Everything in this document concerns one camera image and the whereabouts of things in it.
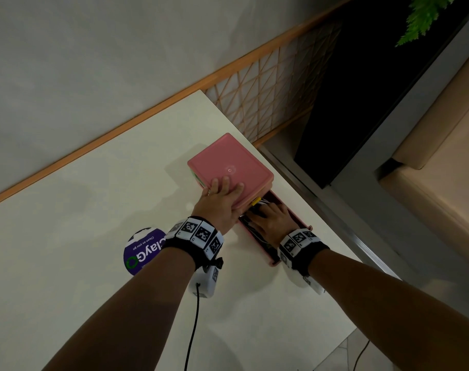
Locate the person's left hand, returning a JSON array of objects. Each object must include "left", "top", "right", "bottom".
[{"left": 191, "top": 176, "right": 246, "bottom": 236}]

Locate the person's right hand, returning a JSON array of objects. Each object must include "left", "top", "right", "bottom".
[{"left": 245, "top": 203, "right": 301, "bottom": 250}]

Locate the pink box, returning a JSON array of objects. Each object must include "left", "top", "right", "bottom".
[{"left": 187, "top": 133, "right": 313, "bottom": 267}]

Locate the person's right forearm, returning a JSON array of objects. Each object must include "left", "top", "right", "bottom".
[{"left": 308, "top": 249, "right": 469, "bottom": 371}]

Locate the person's left forearm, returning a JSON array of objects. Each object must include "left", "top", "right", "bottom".
[{"left": 43, "top": 247, "right": 196, "bottom": 371}]

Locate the black planter box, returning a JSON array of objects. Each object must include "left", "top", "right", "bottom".
[{"left": 294, "top": 0, "right": 469, "bottom": 189}]

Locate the metal floor strip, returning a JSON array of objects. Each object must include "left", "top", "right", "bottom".
[{"left": 259, "top": 144, "right": 401, "bottom": 281}]

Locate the round purple sticker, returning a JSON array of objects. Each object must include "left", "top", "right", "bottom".
[{"left": 123, "top": 227, "right": 167, "bottom": 276}]

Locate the white table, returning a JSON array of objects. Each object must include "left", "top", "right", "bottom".
[{"left": 0, "top": 90, "right": 363, "bottom": 371}]

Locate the beige furniture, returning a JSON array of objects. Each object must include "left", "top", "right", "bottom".
[{"left": 379, "top": 42, "right": 469, "bottom": 275}]

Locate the green plant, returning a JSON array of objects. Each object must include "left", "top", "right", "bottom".
[{"left": 354, "top": 0, "right": 461, "bottom": 47}]

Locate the black camera cable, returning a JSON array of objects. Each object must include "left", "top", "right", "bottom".
[
  {"left": 352, "top": 340, "right": 371, "bottom": 371},
  {"left": 184, "top": 282, "right": 201, "bottom": 371}
]

